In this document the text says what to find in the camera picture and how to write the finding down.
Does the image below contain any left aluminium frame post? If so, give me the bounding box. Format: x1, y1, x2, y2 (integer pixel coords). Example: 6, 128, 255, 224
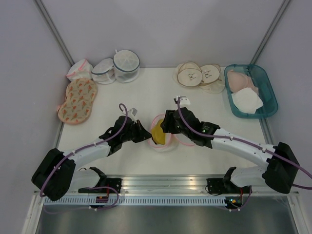
33, 0, 74, 66

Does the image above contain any beige round laundry bag front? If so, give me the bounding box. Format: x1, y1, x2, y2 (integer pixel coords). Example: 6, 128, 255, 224
173, 61, 202, 87

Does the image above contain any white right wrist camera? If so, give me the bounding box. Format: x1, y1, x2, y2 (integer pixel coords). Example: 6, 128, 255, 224
174, 96, 191, 106

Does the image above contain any aluminium mounting rail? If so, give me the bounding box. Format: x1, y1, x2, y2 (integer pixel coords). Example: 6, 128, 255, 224
33, 174, 299, 195

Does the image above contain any yellow red bra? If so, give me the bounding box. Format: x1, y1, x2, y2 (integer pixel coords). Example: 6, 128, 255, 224
151, 118, 166, 146

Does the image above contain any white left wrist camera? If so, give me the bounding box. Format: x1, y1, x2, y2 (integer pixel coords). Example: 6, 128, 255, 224
128, 108, 137, 117

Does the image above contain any white blue-trim tall laundry bag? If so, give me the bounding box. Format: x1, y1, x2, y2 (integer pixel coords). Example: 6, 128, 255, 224
113, 50, 140, 83

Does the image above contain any white pink-zip mesh laundry bag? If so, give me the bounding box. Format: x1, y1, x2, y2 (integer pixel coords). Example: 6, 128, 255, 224
148, 114, 195, 152

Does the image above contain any floral beige bra pouch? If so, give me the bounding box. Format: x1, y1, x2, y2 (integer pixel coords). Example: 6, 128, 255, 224
57, 78, 98, 125

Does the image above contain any white pink-trim corner laundry bag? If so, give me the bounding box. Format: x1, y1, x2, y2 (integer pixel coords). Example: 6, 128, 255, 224
66, 59, 93, 81

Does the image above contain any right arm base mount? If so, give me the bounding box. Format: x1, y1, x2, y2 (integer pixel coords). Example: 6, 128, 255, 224
205, 178, 250, 195

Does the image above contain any right aluminium frame post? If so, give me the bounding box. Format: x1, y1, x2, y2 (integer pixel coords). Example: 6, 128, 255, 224
250, 0, 292, 64

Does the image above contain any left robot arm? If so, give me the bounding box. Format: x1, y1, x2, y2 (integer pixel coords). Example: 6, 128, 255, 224
31, 116, 152, 201

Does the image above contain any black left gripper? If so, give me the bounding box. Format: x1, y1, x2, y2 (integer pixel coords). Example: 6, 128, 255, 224
121, 119, 152, 143

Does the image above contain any pink bra in basket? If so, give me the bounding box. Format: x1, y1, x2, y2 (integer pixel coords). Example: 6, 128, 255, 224
227, 70, 259, 94

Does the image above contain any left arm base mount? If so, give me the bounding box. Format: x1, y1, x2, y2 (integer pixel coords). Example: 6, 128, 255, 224
78, 178, 122, 194

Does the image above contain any white bra in basket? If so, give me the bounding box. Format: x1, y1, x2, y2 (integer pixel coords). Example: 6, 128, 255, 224
232, 88, 263, 114

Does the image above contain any white slotted cable duct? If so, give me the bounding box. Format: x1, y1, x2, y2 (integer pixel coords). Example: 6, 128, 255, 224
43, 195, 227, 206

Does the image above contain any teal plastic basket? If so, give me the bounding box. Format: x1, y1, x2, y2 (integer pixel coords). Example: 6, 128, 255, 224
224, 64, 278, 119

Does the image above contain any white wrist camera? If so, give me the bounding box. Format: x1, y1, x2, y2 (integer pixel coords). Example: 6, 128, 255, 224
174, 96, 191, 106
128, 108, 137, 117

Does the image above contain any beige round laundry bag rear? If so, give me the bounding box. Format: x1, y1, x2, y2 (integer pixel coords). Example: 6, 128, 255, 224
199, 64, 225, 94

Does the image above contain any aluminium frame post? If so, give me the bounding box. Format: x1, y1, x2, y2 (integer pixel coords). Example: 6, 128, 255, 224
33, 0, 74, 66
250, 0, 292, 64

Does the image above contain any beige round laundry bag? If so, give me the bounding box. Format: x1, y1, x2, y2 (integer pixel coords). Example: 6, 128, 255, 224
199, 64, 225, 94
173, 61, 202, 87

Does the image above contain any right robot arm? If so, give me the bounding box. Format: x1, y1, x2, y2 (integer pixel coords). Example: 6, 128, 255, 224
161, 107, 299, 194

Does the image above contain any white blue-trim flat laundry bag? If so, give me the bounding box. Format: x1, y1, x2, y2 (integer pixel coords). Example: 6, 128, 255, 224
91, 58, 116, 84

